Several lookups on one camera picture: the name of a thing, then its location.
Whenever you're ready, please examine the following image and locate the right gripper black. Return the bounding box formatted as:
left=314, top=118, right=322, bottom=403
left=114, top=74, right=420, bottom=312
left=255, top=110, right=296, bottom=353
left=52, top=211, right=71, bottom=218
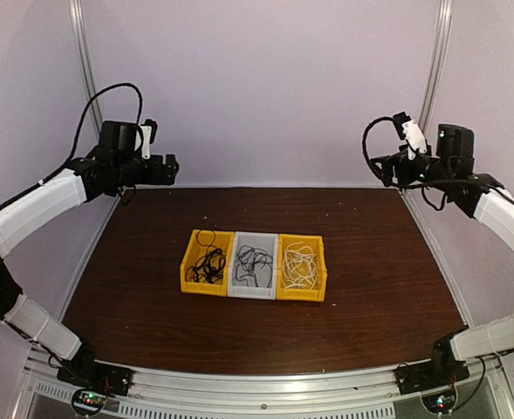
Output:
left=371, top=144, right=453, bottom=191

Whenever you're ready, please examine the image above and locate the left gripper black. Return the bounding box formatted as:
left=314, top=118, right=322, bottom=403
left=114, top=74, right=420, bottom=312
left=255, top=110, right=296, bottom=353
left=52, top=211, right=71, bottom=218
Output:
left=114, top=154, right=179, bottom=187

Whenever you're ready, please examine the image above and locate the thin black cable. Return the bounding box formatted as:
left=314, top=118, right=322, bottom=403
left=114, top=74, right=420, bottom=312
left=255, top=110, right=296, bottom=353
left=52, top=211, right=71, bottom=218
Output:
left=195, top=229, right=218, bottom=250

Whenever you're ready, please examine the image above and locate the yellow bin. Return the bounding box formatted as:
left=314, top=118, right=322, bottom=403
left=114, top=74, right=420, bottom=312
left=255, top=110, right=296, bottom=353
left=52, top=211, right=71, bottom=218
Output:
left=276, top=234, right=327, bottom=303
left=180, top=230, right=235, bottom=297

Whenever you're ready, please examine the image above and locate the thick black cable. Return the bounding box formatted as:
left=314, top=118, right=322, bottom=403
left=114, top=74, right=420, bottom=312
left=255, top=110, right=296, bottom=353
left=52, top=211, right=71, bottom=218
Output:
left=186, top=247, right=227, bottom=285

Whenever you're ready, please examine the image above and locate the purple cable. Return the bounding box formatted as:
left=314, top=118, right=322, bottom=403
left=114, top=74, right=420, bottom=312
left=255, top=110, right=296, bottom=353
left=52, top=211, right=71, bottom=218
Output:
left=232, top=244, right=273, bottom=289

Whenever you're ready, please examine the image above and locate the white cable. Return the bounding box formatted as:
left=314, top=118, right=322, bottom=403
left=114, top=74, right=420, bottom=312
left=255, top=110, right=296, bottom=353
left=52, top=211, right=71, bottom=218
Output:
left=281, top=238, right=319, bottom=290

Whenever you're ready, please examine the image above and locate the white bin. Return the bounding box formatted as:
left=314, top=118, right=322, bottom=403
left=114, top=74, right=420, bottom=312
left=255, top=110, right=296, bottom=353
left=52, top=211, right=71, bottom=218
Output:
left=227, top=231, right=279, bottom=300

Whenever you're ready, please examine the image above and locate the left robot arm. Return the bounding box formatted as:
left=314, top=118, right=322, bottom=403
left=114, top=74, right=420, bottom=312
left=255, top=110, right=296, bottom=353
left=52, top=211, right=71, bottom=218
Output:
left=0, top=119, right=179, bottom=388

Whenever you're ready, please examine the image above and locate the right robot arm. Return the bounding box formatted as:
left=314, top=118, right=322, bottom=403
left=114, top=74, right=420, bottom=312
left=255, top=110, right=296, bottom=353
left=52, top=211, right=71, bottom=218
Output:
left=365, top=113, right=514, bottom=386

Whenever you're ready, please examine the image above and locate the right circuit board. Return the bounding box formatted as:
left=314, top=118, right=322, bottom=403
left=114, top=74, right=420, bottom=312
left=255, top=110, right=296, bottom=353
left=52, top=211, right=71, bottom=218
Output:
left=422, top=393, right=456, bottom=414

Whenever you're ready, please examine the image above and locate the circuit board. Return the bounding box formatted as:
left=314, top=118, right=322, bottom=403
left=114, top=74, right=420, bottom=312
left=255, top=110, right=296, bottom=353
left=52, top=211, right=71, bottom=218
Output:
left=422, top=393, right=456, bottom=414
left=71, top=388, right=107, bottom=416

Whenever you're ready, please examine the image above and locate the left circuit board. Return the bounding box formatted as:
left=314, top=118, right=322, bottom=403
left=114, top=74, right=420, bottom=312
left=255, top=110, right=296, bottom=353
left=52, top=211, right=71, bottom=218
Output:
left=71, top=388, right=107, bottom=416

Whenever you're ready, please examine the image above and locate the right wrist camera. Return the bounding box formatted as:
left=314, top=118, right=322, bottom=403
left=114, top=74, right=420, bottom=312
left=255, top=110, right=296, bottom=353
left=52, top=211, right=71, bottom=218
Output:
left=393, top=112, right=428, bottom=161

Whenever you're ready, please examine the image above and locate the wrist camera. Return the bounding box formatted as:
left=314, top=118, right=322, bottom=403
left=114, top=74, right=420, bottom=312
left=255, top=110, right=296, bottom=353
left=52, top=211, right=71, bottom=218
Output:
left=393, top=112, right=428, bottom=161
left=140, top=119, right=158, bottom=160

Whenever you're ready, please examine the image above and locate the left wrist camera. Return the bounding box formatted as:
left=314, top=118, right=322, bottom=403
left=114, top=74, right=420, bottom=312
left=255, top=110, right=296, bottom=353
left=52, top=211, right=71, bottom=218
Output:
left=140, top=119, right=158, bottom=160

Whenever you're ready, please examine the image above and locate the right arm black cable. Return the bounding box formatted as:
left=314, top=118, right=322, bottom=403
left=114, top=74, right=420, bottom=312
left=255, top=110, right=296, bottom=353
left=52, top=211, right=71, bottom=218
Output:
left=360, top=114, right=458, bottom=210

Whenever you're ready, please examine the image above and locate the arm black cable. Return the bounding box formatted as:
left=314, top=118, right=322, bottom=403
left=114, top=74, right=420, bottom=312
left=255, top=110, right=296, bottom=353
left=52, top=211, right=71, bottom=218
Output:
left=42, top=82, right=145, bottom=184
left=360, top=114, right=458, bottom=210

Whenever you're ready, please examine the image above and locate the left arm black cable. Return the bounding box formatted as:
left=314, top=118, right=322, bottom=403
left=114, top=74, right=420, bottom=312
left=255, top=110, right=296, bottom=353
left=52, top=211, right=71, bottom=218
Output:
left=42, top=82, right=145, bottom=184

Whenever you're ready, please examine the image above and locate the right frame post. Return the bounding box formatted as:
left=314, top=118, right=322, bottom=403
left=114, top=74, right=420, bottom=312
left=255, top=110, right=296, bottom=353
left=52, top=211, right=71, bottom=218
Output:
left=418, top=0, right=453, bottom=134

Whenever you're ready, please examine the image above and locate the frame post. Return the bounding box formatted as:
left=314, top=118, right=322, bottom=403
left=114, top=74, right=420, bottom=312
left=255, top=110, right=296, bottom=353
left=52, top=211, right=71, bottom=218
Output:
left=68, top=0, right=102, bottom=137
left=418, top=0, right=453, bottom=134

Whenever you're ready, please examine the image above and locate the left frame post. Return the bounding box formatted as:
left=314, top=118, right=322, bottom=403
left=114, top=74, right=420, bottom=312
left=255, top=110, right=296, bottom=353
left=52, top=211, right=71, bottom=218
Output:
left=68, top=0, right=102, bottom=137

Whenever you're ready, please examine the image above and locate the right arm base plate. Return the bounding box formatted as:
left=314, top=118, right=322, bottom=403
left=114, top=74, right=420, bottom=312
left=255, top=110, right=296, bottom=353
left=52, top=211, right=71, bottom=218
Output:
left=394, top=361, right=469, bottom=395

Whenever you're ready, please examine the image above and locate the aluminium front rail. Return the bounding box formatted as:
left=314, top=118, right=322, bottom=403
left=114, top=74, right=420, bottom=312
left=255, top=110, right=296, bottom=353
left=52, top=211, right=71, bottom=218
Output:
left=8, top=356, right=514, bottom=418

